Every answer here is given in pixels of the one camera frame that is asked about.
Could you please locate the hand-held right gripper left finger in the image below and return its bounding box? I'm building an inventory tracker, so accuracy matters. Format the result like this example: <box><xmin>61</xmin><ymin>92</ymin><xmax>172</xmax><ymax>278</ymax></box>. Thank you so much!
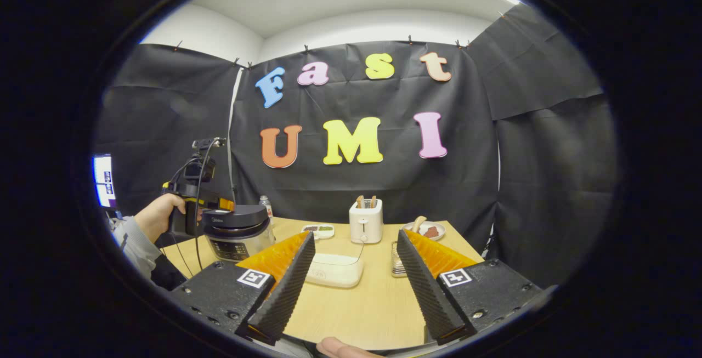
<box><xmin>167</xmin><ymin>231</ymin><xmax>317</xmax><ymax>346</ymax></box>

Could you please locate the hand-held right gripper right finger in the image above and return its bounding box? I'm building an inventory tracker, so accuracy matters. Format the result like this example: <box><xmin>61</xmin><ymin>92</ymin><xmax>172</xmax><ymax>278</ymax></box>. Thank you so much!
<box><xmin>396</xmin><ymin>229</ymin><xmax>544</xmax><ymax>346</ymax></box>

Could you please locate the black silver rice cooker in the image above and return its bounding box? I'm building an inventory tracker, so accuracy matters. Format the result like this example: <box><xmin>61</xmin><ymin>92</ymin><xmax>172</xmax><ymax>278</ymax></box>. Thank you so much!
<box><xmin>202</xmin><ymin>205</ymin><xmax>276</xmax><ymax>263</ymax></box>

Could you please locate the metal wire chopstick holder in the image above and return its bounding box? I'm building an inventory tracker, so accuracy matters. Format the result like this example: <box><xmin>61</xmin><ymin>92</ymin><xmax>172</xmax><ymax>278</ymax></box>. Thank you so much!
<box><xmin>390</xmin><ymin>241</ymin><xmax>407</xmax><ymax>277</ymax></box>

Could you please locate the white rice container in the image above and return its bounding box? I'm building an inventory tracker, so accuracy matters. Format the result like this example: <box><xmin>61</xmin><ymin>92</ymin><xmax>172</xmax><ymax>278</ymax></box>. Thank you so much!
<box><xmin>305</xmin><ymin>253</ymin><xmax>364</xmax><ymax>288</ymax></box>

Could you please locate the white round plate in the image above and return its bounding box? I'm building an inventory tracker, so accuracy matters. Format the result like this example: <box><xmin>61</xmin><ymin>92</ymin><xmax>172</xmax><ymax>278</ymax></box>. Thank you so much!
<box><xmin>403</xmin><ymin>221</ymin><xmax>446</xmax><ymax>241</ymax></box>

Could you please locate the white divided condiment dish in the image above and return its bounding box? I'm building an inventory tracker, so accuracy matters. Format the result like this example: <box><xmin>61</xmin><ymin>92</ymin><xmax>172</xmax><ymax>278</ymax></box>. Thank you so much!
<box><xmin>301</xmin><ymin>224</ymin><xmax>335</xmax><ymax>240</ymax></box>

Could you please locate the white toaster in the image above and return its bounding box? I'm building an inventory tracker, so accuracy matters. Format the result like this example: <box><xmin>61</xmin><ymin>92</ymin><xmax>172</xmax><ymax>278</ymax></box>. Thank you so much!
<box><xmin>349</xmin><ymin>199</ymin><xmax>383</xmax><ymax>245</ymax></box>

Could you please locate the computer monitor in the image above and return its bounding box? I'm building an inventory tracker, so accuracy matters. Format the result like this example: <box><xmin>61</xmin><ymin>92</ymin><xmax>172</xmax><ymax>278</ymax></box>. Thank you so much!
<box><xmin>92</xmin><ymin>153</ymin><xmax>117</xmax><ymax>209</ymax></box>

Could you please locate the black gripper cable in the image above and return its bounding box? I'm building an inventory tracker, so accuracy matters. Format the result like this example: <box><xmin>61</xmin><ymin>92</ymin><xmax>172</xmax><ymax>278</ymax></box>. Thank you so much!
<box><xmin>170</xmin><ymin>139</ymin><xmax>220</xmax><ymax>279</ymax></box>

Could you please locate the thin toaster cable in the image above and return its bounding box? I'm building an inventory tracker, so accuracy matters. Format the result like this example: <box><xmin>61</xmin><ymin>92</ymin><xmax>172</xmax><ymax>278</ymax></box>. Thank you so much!
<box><xmin>313</xmin><ymin>240</ymin><xmax>367</xmax><ymax>266</ymax></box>

